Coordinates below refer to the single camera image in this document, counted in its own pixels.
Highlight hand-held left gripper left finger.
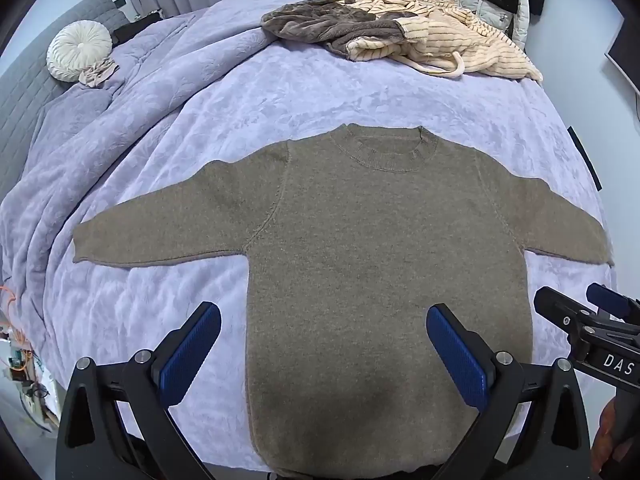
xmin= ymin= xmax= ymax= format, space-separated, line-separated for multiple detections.
xmin=55 ymin=301 xmax=223 ymax=480

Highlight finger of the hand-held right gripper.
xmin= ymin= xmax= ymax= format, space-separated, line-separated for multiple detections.
xmin=586 ymin=282 xmax=640 ymax=321
xmin=533 ymin=286 xmax=608 ymax=346

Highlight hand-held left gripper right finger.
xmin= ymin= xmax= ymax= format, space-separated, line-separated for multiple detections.
xmin=425 ymin=302 xmax=593 ymax=480

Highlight olive brown knit sweater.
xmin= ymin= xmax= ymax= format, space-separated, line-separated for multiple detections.
xmin=72 ymin=123 xmax=615 ymax=478

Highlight person's right hand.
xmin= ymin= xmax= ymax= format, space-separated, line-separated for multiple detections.
xmin=591 ymin=396 xmax=625 ymax=478

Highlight small electronics clutter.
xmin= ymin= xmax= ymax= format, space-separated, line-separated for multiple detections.
xmin=0 ymin=335 xmax=57 ymax=431

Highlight lavender plush blanket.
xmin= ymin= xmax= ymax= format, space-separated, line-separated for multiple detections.
xmin=0 ymin=0 xmax=618 ymax=471

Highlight dark flat screen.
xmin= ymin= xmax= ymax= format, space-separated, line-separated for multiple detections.
xmin=605 ymin=7 xmax=640 ymax=121

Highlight white puffer jacket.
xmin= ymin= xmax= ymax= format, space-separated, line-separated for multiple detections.
xmin=455 ymin=0 xmax=531 ymax=51

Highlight cream striped fleece garment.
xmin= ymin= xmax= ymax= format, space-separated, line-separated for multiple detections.
xmin=327 ymin=0 xmax=544 ymax=83

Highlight grey quilted headboard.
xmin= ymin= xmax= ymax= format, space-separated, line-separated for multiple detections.
xmin=0 ymin=0 xmax=131 ymax=196

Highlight round white pleated cushion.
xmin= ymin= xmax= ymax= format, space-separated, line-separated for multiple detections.
xmin=46 ymin=20 xmax=113 ymax=82

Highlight dark cloth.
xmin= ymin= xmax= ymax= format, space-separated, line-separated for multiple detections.
xmin=112 ymin=10 xmax=163 ymax=46

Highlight brown fleece garment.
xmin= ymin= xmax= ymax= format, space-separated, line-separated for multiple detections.
xmin=261 ymin=0 xmax=408 ymax=58

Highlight black strap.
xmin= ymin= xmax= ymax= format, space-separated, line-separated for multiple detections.
xmin=567 ymin=126 xmax=603 ymax=192

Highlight orange cable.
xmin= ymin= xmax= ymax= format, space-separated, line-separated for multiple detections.
xmin=0 ymin=285 xmax=32 ymax=361

